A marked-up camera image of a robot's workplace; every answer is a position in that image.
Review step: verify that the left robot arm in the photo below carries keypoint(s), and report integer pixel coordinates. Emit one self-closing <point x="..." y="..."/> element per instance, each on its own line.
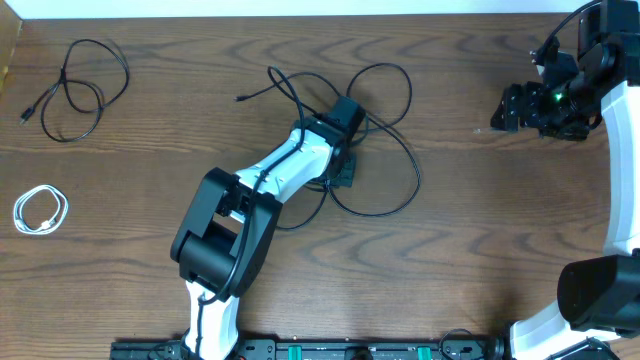
<point x="224" y="238"/>

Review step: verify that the cardboard box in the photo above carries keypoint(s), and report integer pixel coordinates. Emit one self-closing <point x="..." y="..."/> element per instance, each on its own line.
<point x="10" y="30"/>

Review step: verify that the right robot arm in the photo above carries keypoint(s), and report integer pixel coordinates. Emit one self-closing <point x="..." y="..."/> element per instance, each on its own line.
<point x="595" y="89"/>

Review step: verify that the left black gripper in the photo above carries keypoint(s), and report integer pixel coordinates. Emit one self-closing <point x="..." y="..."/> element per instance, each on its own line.
<point x="345" y="171"/>

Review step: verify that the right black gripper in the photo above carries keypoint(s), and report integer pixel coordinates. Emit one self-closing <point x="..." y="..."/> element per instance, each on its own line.
<point x="528" y="106"/>

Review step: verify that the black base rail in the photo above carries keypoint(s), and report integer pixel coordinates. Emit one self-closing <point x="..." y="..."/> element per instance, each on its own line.
<point x="458" y="348"/>

